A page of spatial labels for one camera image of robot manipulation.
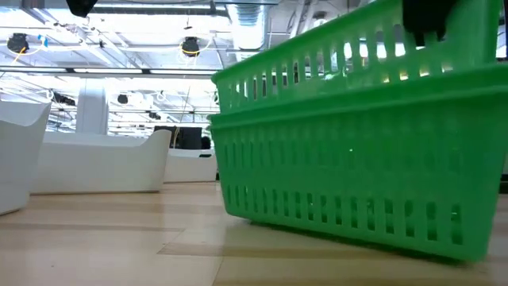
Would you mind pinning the green slotted plastic basket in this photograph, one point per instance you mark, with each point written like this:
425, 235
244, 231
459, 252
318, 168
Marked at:
357, 178
472, 35

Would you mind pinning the person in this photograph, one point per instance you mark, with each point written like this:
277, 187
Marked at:
205, 142

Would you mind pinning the large ribbed ceiling duct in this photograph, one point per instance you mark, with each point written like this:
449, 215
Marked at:
248, 24

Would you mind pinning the white room pillar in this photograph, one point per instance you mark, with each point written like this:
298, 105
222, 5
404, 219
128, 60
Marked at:
92, 107

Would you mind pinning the long ceiling light strip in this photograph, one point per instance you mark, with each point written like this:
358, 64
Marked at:
107, 71

